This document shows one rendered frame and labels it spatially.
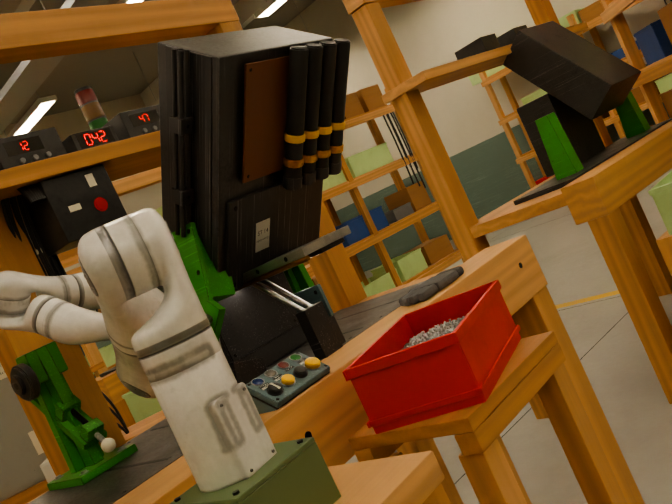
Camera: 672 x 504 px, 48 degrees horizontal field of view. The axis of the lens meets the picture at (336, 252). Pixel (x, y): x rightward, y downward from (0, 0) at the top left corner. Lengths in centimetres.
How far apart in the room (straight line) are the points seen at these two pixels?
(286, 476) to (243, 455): 5
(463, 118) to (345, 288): 968
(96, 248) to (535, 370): 80
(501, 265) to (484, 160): 999
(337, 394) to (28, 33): 120
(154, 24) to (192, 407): 157
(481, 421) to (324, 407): 31
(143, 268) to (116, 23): 141
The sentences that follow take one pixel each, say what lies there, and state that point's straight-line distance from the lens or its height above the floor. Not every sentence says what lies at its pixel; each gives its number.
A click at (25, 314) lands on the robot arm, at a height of 123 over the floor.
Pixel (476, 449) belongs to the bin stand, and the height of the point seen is 75.
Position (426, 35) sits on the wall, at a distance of 1209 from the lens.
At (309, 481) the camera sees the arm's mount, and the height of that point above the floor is 89.
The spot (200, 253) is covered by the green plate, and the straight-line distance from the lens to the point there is 158.
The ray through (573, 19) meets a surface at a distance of 1024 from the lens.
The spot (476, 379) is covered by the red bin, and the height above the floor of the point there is 84.
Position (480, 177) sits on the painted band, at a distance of 1204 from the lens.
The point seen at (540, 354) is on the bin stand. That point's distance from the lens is 139.
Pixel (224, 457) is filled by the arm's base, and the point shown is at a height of 96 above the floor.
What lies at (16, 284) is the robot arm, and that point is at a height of 129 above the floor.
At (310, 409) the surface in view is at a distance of 136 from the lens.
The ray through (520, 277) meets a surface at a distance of 201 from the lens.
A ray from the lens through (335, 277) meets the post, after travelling 238.
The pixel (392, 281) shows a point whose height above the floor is 33.
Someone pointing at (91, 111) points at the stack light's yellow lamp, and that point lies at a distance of 208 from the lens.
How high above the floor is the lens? 116
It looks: 2 degrees down
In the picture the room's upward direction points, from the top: 25 degrees counter-clockwise
